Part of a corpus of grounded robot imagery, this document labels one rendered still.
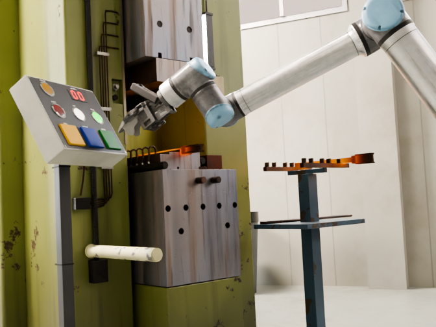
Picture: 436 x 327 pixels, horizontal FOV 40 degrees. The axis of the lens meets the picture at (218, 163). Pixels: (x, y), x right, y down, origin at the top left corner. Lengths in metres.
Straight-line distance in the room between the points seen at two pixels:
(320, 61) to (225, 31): 1.01
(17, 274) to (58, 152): 0.98
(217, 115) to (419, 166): 3.53
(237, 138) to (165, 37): 0.64
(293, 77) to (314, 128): 3.45
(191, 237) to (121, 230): 0.28
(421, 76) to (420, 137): 3.43
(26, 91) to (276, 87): 0.78
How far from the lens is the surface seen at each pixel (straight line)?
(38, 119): 1.88
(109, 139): 2.03
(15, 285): 2.69
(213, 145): 2.70
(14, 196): 2.68
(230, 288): 2.48
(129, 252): 2.05
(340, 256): 5.33
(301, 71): 1.94
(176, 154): 2.39
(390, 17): 1.80
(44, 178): 2.49
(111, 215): 2.37
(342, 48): 1.95
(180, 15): 2.53
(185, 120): 2.79
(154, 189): 2.31
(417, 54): 1.79
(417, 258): 5.22
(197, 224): 2.36
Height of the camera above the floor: 0.78
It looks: 4 degrees up
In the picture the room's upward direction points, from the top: 3 degrees counter-clockwise
